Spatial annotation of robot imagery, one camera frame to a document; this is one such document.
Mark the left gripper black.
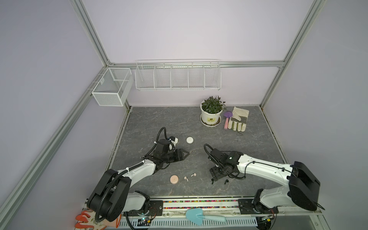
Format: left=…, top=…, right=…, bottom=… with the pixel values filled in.
left=162, top=148, right=189, bottom=163

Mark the white earbud charging case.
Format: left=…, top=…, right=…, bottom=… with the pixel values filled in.
left=186, top=137, right=194, bottom=144

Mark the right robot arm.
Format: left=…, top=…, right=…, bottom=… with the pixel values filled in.
left=204, top=144, right=322, bottom=214

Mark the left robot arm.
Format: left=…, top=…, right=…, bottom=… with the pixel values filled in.
left=87, top=127, right=190, bottom=223

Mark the pink earbud charging case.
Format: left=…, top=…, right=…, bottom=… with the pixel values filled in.
left=170, top=175, right=179, bottom=185

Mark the white plant saucer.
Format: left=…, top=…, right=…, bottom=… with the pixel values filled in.
left=200, top=116, right=222, bottom=127

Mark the teal garden trowel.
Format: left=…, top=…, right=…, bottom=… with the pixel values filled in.
left=186, top=208, right=226, bottom=226

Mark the potted green plant white pot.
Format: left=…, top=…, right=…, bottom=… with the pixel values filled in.
left=200, top=96, right=225, bottom=123

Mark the purple pink garden trowel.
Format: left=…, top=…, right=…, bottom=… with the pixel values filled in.
left=224, top=111, right=232, bottom=130

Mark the white mesh box basket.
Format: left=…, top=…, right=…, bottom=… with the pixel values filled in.
left=92, top=68, right=134, bottom=107

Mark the orange white work glove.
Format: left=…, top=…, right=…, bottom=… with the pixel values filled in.
left=75, top=210, right=122, bottom=230

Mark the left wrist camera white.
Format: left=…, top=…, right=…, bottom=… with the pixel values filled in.
left=169, top=136, right=178, bottom=147

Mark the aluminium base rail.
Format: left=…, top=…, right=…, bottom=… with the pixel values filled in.
left=128, top=196, right=322, bottom=218

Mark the long white wire basket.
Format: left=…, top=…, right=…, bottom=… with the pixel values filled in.
left=135, top=59, right=222, bottom=91

